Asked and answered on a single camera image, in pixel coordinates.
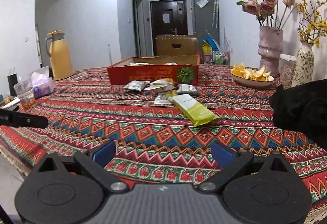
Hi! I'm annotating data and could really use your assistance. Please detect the yellow thermos jug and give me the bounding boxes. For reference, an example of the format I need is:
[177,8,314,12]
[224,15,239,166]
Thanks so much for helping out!
[45,30,74,81]

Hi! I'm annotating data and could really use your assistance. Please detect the pink ceramic flower vase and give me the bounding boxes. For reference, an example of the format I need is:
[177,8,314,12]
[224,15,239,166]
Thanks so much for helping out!
[258,26,283,77]

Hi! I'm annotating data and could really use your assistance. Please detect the black cloth bag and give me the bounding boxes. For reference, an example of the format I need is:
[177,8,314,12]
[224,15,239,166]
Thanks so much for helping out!
[269,79,327,149]

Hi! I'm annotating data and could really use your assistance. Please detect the clear plastic cup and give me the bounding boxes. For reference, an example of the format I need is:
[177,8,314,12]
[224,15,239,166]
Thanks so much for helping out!
[14,78,36,110]

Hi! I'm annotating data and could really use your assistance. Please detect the silver snack packet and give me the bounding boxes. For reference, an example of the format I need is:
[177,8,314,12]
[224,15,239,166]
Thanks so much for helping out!
[176,84,198,95]
[124,80,150,92]

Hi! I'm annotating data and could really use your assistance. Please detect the yellow blossom branches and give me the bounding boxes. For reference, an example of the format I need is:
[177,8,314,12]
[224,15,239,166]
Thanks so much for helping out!
[296,0,326,48]

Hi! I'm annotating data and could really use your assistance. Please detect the purple tissue pack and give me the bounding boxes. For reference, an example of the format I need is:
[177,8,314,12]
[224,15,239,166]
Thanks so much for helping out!
[30,66,55,99]

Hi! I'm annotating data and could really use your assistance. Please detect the white labelled snack packet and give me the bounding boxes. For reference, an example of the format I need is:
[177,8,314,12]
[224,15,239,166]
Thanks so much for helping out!
[153,93,171,105]

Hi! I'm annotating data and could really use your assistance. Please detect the floral storage jar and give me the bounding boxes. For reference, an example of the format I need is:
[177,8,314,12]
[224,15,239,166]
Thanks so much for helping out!
[280,54,296,89]

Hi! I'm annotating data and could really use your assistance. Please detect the plate of orange peels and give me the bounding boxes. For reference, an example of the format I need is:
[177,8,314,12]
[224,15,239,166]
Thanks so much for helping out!
[230,64,274,88]

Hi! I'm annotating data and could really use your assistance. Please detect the white floral slim vase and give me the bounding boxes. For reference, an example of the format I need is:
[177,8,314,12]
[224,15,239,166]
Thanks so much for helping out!
[291,41,314,87]

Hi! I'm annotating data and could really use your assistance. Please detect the red cardboard snack box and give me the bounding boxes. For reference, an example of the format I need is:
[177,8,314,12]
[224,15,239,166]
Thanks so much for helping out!
[107,55,200,86]

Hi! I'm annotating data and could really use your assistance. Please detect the brown cardboard box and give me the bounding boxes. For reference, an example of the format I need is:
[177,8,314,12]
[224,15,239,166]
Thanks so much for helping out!
[155,35,198,56]

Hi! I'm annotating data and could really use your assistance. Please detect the small black paper bag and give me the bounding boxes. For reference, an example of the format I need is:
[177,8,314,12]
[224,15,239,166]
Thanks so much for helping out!
[7,67,18,97]

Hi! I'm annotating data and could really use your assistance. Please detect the white green snack packet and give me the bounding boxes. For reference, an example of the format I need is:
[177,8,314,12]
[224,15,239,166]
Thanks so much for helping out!
[167,94,218,127]

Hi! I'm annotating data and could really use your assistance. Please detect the dark entrance door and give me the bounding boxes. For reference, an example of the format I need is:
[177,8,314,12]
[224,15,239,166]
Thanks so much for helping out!
[150,0,188,56]

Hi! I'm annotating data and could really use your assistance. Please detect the silver snack packet right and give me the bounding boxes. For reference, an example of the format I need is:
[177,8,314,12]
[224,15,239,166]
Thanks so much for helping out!
[176,84,198,95]

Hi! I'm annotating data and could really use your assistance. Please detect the colourful patterned tablecloth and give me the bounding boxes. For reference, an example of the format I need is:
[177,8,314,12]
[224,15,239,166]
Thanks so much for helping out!
[1,65,326,223]

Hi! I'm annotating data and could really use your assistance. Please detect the grey refrigerator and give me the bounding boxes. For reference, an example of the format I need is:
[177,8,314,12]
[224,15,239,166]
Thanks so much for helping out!
[192,0,219,51]

